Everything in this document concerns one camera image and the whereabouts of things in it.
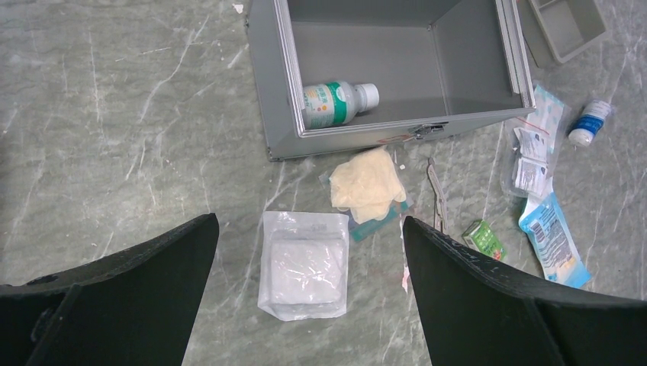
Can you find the small white blue bottle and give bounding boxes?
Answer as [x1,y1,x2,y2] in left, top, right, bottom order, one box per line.
[568,99,613,147]

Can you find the grey metal medicine case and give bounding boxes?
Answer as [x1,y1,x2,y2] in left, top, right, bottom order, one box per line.
[247,0,536,161]

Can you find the clear gauze pad packet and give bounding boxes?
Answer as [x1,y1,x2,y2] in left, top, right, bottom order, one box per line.
[257,211,349,322]

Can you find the cream latex gloves packet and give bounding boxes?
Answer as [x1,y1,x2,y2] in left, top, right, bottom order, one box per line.
[319,147,414,242]

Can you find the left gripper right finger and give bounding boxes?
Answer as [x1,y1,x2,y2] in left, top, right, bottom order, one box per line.
[403,217,646,365]

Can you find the grey plastic divider tray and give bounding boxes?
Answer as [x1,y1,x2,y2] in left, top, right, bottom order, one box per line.
[517,0,609,69]

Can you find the white bottle green label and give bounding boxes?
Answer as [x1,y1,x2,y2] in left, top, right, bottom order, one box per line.
[303,81,380,130]

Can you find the small green box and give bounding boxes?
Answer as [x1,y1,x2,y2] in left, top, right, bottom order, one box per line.
[462,220,507,261]

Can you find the black handled scissors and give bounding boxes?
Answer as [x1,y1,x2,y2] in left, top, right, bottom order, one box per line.
[427,157,447,233]

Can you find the clear bag alcohol wipes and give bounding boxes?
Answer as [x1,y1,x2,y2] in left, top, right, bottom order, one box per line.
[501,114,565,197]

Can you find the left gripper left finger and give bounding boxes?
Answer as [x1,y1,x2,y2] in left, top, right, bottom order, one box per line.
[1,213,219,365]

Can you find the blue white medical pouch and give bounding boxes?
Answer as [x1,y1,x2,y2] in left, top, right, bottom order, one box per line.
[519,192,591,289]

